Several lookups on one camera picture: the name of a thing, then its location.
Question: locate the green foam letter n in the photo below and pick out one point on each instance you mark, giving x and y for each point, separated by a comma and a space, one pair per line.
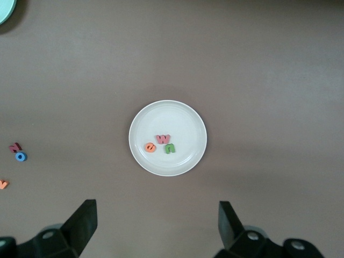
170, 145

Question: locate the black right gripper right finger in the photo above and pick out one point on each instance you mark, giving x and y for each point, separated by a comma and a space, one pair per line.
228, 225

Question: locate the blue foam letter o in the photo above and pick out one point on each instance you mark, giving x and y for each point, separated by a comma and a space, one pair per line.
17, 156

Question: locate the orange foam letter e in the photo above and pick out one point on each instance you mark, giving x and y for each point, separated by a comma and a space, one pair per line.
147, 148

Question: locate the dark red foam letter z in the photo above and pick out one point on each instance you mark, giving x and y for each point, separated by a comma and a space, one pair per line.
15, 147

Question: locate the pink foam letter w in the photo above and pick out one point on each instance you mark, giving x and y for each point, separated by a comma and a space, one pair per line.
163, 141

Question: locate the beige round plate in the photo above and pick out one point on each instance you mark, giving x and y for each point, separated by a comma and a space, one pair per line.
174, 118

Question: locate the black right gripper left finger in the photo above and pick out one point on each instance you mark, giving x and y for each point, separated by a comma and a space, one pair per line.
80, 225

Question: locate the pale green round plate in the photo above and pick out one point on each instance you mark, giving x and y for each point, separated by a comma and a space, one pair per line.
5, 9

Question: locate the orange foam letter v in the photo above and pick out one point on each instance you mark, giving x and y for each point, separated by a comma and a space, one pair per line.
3, 186

